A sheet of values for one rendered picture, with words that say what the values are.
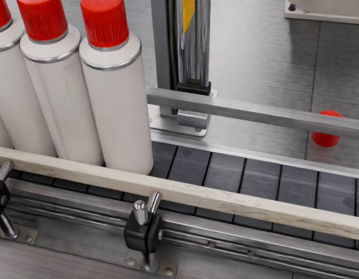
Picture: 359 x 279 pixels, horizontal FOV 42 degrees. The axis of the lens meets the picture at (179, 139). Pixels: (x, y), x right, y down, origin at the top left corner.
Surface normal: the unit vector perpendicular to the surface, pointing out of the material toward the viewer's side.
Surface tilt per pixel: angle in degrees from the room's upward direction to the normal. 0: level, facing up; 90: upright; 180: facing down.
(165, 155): 0
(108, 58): 42
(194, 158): 0
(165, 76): 90
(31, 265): 0
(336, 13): 90
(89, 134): 90
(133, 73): 90
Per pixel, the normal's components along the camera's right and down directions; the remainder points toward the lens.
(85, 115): 0.76, 0.48
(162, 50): -0.25, 0.73
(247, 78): -0.03, -0.65
